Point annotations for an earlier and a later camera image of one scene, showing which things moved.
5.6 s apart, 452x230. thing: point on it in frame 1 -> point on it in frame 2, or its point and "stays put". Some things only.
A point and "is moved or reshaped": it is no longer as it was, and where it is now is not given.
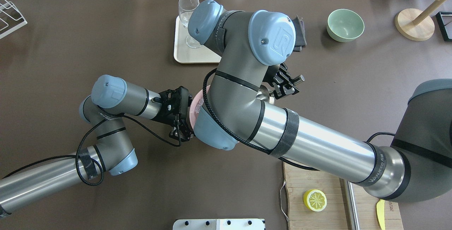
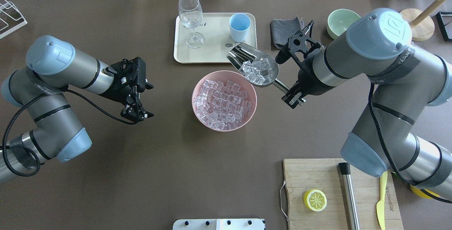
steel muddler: (351, 212) stays put
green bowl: (344, 25) stays put
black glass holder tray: (444, 21) stays put
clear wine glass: (187, 3) stays put
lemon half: (315, 200) stays put
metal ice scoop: (265, 88) is moved or reshaped
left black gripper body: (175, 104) -> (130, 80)
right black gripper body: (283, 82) -> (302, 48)
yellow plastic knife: (380, 207) stays put
